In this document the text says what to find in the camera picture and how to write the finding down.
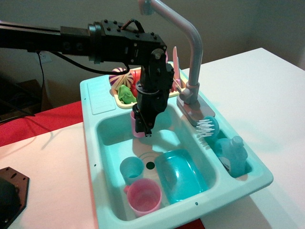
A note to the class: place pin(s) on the teal toy sink unit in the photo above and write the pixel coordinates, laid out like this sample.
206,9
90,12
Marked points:
109,141

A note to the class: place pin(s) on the white wall outlet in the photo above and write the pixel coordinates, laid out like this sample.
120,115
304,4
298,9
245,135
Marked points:
44,57

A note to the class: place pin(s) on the teal dish brush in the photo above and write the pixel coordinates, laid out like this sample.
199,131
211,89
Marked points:
208,128

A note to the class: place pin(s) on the small pink plastic cup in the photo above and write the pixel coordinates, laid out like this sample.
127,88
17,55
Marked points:
133,122

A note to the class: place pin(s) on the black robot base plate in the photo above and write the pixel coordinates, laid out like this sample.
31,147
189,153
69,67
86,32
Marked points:
14,188

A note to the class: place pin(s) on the pink toy plates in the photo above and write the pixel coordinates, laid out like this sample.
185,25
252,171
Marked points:
174,87

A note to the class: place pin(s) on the orange toy carrot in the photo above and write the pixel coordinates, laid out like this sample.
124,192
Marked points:
136,75

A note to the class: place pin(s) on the cream dish rack basket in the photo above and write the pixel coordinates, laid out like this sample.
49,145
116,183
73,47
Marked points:
180,83

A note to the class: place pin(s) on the grey toy faucet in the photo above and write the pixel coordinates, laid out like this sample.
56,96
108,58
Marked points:
192,105

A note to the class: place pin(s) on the teal rectangular plastic tray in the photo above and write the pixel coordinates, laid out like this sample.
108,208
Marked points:
179,176

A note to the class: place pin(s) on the red cloth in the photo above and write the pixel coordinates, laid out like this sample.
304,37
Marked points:
44,122

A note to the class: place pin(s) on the blue toy soap bottle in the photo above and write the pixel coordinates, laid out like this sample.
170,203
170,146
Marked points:
232,154

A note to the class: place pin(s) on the purple striped toy ball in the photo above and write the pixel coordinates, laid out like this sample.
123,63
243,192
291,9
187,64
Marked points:
123,79

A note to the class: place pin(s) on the blue plastic cup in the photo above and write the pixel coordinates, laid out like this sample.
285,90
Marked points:
131,169

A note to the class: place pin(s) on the pink toy knife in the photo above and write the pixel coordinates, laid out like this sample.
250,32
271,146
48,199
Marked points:
176,64

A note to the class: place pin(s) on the pink plastic mug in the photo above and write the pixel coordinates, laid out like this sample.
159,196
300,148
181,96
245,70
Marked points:
144,196

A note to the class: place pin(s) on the green toy pepper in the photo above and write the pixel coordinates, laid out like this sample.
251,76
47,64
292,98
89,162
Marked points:
125,95

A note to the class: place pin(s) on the dark red toy fruit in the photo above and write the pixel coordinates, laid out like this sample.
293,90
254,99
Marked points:
134,91

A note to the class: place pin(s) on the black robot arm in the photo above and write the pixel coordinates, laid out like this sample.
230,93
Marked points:
106,41

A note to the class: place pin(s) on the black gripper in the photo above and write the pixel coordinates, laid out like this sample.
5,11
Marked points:
148,106

